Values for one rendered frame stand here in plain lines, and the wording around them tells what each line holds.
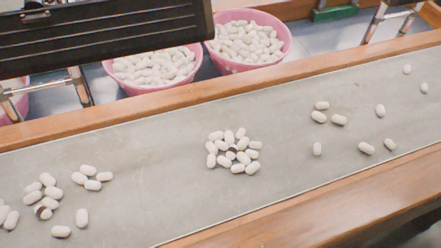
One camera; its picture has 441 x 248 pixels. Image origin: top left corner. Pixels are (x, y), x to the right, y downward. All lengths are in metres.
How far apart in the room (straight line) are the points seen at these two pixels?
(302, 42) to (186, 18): 0.73
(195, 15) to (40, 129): 0.46
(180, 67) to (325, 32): 0.57
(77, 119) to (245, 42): 0.53
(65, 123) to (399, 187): 0.74
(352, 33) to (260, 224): 0.85
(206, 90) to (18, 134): 0.43
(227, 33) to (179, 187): 0.54
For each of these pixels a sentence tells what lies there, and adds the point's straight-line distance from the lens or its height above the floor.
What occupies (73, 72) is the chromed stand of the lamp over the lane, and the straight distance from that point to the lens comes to 0.75.
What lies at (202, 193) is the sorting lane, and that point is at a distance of 0.69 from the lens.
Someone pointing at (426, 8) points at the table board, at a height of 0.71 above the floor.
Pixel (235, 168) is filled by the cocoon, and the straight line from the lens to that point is 0.70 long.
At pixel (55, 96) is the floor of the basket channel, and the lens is 0.99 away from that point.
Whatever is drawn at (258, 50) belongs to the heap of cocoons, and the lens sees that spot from 0.98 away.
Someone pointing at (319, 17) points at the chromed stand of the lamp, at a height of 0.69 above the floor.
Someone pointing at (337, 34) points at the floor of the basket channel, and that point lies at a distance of 1.27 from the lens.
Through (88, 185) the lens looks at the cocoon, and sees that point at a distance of 0.71.
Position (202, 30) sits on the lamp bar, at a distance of 0.50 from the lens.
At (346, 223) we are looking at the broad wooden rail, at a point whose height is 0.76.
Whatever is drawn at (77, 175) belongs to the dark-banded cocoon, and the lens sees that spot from 0.72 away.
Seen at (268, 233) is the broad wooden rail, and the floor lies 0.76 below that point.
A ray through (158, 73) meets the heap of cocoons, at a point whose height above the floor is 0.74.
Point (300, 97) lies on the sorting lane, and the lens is 0.89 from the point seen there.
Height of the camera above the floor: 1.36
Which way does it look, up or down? 52 degrees down
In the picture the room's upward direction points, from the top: 8 degrees clockwise
